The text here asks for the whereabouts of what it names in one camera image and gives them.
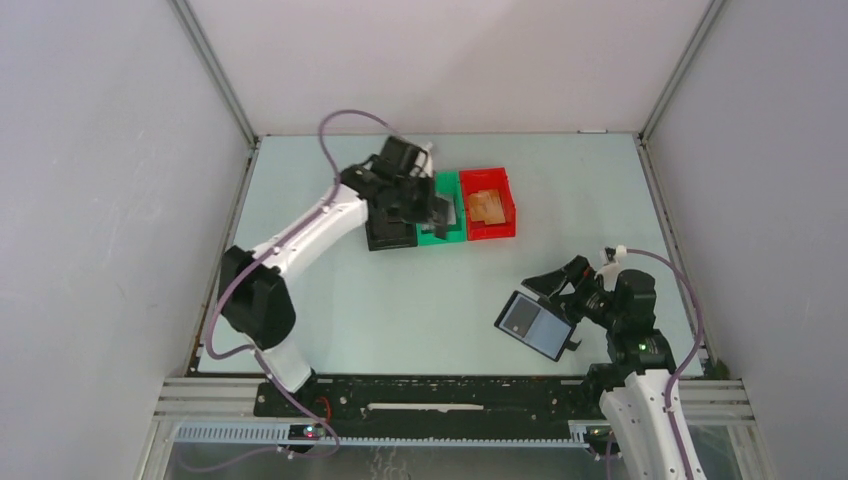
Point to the aluminium frame rail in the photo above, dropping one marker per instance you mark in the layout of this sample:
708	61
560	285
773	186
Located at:
218	408

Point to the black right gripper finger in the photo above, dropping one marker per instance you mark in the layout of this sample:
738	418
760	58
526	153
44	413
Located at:
566	307
554	282

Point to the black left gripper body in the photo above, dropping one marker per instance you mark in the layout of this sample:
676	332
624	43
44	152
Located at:
409	186

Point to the red storage bin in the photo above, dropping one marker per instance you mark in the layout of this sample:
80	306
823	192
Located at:
474	180

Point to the black leather card holder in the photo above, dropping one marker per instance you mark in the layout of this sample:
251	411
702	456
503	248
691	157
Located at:
548	336

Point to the dark card in holder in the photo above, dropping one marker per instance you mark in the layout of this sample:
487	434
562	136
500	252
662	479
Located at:
520	317

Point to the green storage bin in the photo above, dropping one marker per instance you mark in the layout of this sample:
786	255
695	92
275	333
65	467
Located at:
448	187

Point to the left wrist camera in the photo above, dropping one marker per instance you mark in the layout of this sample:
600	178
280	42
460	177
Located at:
400	157

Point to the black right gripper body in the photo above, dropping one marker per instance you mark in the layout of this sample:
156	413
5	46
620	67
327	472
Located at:
594	302

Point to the black storage bin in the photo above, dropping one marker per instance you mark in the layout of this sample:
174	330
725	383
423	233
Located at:
388	233

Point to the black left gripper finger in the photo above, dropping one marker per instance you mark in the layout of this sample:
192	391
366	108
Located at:
447	195
413	207

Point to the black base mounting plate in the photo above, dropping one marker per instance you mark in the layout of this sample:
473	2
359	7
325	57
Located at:
427	407

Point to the orange cards in red bin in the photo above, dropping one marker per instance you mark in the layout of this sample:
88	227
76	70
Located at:
486	207

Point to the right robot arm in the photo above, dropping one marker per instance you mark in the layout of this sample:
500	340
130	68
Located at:
637	390

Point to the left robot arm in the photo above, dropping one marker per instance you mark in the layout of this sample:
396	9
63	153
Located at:
254	284

